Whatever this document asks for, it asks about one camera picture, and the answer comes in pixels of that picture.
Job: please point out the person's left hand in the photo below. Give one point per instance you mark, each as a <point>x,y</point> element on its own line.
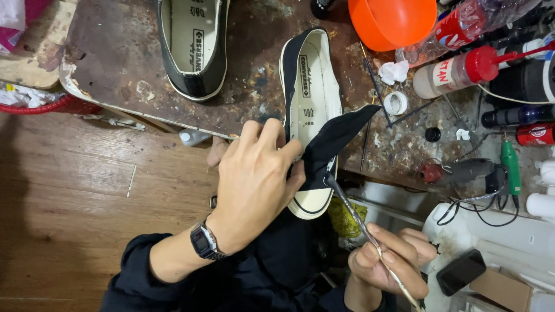
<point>251,190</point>

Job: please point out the person's right hand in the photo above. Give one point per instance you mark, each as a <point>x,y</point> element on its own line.
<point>390,273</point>

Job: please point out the thin stained paintbrush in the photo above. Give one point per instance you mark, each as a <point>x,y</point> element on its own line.
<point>355,214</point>

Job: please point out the black canvas shoe cream sole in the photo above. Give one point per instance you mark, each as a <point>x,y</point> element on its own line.
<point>310,86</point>

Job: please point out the black digital wristwatch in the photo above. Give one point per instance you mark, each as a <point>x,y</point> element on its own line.
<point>203,242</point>

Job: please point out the black smartphone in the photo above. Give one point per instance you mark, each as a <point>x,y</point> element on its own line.
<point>461,272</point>

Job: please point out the yellow cloth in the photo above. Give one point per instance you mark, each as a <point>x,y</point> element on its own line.
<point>344,219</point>

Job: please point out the small white plastic bottle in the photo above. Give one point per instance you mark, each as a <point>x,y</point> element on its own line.
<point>193,137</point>

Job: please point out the brown cardboard box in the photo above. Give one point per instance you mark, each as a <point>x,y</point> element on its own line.
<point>503,290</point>

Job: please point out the white plastic container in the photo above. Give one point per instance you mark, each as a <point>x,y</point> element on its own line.
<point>498,236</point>

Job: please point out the thin black brush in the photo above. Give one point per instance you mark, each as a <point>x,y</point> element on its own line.
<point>412,113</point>
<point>365,143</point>
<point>375,84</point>

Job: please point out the black heat gun red tip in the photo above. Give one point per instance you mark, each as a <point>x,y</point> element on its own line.
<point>464,171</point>

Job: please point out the small black cap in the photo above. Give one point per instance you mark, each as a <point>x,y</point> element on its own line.
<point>432,134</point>

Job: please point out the small white paper scrap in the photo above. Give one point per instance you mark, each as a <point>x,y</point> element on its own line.
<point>463,134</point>

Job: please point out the green rotary tool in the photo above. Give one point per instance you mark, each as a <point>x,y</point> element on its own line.
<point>511,169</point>

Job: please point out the black leather shoe white sole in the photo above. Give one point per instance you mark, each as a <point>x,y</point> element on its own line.
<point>195,39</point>

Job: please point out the white round lid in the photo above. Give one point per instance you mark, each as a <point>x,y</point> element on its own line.
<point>395,103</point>

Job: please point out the white plastic bottles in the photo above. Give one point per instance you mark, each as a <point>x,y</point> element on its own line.
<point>542,199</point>

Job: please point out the crumpled white tissue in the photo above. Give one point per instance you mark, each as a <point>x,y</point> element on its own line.
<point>393,72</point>

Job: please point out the black round object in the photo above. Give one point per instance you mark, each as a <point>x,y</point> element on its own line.
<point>321,8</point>

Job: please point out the red drink can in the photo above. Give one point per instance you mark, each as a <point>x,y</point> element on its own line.
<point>535,135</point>

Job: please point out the dark blue bottle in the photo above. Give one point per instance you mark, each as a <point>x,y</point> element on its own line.
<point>516,116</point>

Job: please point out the glue squeeze bottle red nozzle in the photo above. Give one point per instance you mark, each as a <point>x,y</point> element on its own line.
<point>451,73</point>

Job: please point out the red plastic basket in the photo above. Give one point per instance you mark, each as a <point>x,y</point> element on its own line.
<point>56,107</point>

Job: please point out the orange plastic bowl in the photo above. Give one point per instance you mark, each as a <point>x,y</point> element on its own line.
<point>390,21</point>

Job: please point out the large black bottle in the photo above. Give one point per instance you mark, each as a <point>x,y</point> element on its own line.
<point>524,82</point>

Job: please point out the worn wooden board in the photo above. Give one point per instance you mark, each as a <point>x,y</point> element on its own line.
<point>39,52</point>

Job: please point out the clear plastic bottle red label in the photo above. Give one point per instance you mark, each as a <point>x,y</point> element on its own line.
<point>459,28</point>

